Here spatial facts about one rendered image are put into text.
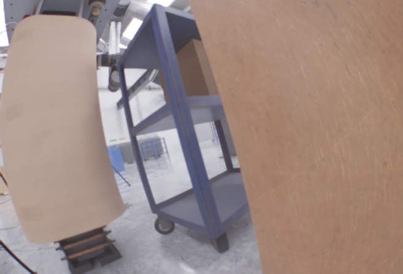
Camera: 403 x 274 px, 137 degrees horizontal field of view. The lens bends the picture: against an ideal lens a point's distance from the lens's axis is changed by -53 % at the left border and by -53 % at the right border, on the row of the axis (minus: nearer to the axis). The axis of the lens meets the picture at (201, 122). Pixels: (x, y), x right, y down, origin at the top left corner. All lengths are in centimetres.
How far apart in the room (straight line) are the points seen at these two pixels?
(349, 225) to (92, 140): 68
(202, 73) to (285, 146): 55
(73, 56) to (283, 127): 73
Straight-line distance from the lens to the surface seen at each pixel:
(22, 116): 66
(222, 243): 60
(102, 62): 143
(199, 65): 68
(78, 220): 64
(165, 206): 89
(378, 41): 16
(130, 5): 167
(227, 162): 119
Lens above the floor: 42
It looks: 5 degrees up
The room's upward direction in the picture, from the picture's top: 15 degrees counter-clockwise
